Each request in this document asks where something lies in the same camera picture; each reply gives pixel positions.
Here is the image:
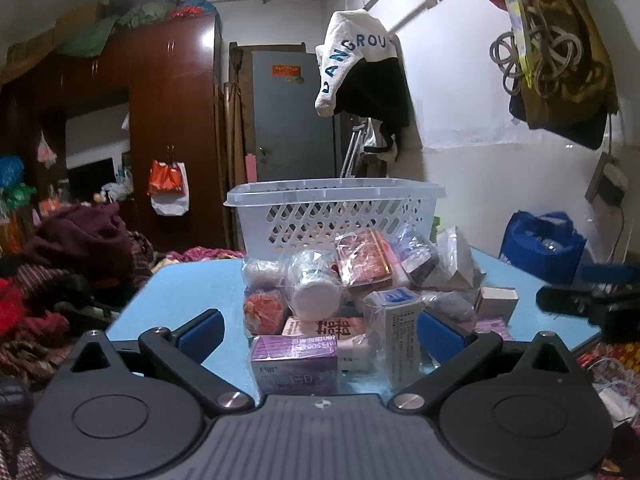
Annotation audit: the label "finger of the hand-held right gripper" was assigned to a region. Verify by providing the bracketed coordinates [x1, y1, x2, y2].
[536, 285, 602, 318]
[581, 261, 640, 286]

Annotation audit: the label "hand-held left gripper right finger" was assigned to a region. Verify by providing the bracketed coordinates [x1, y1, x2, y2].
[387, 309, 576, 414]

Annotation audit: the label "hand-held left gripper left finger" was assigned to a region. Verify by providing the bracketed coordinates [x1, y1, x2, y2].
[67, 309, 255, 417]

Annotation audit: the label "white bottle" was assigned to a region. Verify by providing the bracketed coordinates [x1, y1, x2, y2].
[285, 250, 347, 322]

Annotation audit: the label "white plastic basket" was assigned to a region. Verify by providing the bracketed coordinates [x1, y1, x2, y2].
[223, 177, 447, 262]

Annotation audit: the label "grey bagged item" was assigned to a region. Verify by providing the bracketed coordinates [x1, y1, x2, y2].
[420, 290, 479, 324]

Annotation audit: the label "white blue medicine box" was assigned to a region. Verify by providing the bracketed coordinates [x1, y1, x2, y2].
[364, 287, 427, 392]

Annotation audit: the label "small purple white box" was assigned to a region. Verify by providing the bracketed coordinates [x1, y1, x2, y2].
[472, 320, 512, 344]

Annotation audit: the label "blue fabric bag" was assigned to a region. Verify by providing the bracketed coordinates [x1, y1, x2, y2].
[500, 211, 589, 286]

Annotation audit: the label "white box with brown stripe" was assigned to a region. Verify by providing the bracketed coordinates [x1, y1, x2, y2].
[475, 286, 519, 326]

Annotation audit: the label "red round bagged item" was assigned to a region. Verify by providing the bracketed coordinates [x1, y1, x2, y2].
[243, 287, 291, 336]

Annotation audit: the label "bagged white carton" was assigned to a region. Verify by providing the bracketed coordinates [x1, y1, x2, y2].
[435, 227, 487, 292]

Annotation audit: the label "dark bagged jar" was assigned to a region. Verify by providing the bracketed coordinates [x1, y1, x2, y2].
[395, 230, 442, 287]

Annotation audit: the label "pale round bagged item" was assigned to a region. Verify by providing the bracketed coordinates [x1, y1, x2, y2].
[242, 258, 286, 291]

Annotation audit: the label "red patterned box in bag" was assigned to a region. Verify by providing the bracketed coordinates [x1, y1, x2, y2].
[334, 229, 399, 292]

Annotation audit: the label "pink white box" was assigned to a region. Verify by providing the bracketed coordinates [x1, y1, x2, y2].
[281, 316, 369, 344]

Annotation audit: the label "red orange plastic bag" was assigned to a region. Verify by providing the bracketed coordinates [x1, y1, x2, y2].
[147, 160, 190, 217]

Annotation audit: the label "maroon clothing pile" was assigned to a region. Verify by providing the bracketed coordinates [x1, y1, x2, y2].
[24, 204, 137, 287]

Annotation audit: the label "olive hanging bag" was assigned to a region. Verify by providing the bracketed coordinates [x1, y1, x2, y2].
[492, 0, 622, 151]

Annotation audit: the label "black television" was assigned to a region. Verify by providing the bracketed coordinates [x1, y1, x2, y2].
[67, 157, 116, 202]

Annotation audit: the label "metal crutch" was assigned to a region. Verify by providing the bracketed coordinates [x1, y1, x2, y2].
[339, 120, 374, 179]

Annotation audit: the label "wooden poles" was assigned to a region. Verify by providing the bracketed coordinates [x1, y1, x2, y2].
[222, 42, 256, 252]

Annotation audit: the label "brown wooden wardrobe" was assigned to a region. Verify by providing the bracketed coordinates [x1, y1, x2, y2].
[0, 12, 232, 256]

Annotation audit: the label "grey door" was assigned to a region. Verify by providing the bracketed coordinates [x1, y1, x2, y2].
[250, 50, 347, 184]

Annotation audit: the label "green plastic bag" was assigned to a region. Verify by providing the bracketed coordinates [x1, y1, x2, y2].
[0, 185, 37, 212]

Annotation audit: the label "pink plastic bag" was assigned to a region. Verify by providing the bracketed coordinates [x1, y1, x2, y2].
[37, 132, 57, 169]

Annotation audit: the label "black hanging garment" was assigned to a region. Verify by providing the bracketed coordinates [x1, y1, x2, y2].
[332, 57, 412, 162]

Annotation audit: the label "blue plastic bag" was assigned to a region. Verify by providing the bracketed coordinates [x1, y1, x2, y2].
[0, 156, 26, 191]

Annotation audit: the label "white lettered cloth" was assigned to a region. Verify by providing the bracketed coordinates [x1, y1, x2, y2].
[314, 10, 402, 117]

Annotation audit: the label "green cloth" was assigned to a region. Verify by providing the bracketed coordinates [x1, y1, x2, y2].
[56, 2, 172, 59]

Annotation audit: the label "red blue bundle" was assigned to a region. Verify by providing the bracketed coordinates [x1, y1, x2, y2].
[170, 0, 217, 22]

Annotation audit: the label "wall socket with adapter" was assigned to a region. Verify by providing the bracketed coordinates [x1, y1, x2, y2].
[585, 152, 629, 207]

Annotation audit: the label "grey coiled cable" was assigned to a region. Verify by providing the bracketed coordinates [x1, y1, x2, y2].
[490, 7, 584, 97]

